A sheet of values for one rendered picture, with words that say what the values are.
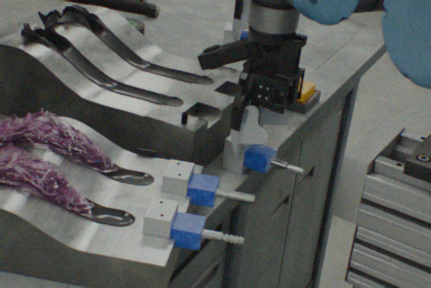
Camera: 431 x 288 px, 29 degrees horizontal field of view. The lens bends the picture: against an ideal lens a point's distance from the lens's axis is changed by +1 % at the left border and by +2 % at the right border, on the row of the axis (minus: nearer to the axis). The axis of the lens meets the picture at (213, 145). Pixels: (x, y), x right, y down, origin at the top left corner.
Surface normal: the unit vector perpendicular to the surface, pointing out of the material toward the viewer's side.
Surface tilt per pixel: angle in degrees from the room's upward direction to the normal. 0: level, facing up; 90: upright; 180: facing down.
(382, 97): 0
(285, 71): 90
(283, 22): 90
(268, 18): 90
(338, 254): 0
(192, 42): 0
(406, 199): 90
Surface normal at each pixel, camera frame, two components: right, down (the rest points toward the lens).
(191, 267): 0.88, 0.29
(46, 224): 0.56, -0.69
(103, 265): -0.18, 0.45
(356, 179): -0.51, 0.36
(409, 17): -0.89, 0.23
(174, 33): 0.10, -0.87
